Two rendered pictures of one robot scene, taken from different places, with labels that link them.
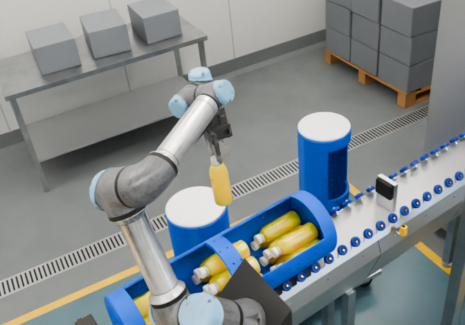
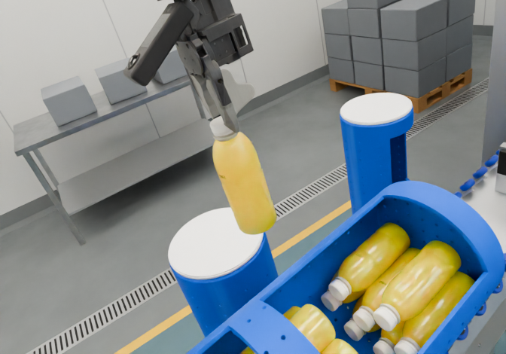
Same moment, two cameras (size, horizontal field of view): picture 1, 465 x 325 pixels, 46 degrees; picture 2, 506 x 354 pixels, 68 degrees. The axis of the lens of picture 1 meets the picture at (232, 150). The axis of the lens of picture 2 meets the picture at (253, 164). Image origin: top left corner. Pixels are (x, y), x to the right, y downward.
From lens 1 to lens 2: 145 cm
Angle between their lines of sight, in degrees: 5
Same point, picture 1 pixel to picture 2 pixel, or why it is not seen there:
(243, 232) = (305, 278)
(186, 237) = (205, 295)
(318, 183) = (379, 184)
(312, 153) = (367, 143)
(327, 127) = (381, 108)
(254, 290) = not seen: outside the picture
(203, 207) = (228, 240)
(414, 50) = (421, 54)
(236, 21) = (248, 65)
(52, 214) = (86, 267)
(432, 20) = (434, 22)
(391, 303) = not seen: hidden behind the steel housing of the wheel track
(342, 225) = not seen: hidden behind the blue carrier
